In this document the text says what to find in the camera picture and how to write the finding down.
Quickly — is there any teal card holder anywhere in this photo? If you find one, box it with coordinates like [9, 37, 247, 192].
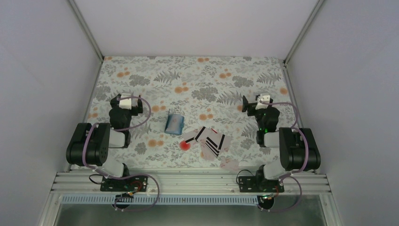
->
[164, 114, 184, 135]

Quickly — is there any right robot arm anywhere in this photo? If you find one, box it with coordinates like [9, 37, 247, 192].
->
[242, 95, 321, 192]

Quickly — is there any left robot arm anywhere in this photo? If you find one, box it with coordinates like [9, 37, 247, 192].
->
[66, 94, 146, 191]

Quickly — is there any black striped card pile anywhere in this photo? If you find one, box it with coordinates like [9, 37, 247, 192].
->
[183, 127, 232, 161]

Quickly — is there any floral table mat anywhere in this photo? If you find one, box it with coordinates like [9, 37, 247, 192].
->
[88, 56, 295, 168]

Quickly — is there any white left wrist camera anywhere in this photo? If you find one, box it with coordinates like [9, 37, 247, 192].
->
[119, 93, 132, 110]

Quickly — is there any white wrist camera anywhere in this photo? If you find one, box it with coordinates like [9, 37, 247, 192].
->
[255, 94, 272, 110]
[119, 93, 132, 110]

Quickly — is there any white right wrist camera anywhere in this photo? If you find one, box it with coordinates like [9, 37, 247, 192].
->
[255, 94, 272, 110]

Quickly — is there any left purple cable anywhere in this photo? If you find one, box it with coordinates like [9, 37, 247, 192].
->
[81, 97, 161, 213]

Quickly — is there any purple cable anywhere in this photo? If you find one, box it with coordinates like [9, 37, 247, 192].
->
[81, 97, 161, 213]
[258, 101, 310, 213]

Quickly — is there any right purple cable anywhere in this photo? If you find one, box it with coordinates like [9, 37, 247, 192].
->
[258, 101, 310, 213]

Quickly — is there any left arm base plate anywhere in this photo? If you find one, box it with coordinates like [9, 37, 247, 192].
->
[100, 176, 148, 193]

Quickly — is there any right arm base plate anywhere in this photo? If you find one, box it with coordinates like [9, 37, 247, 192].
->
[237, 176, 285, 193]

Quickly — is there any aluminium rail frame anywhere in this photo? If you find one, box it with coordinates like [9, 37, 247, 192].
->
[51, 168, 331, 195]

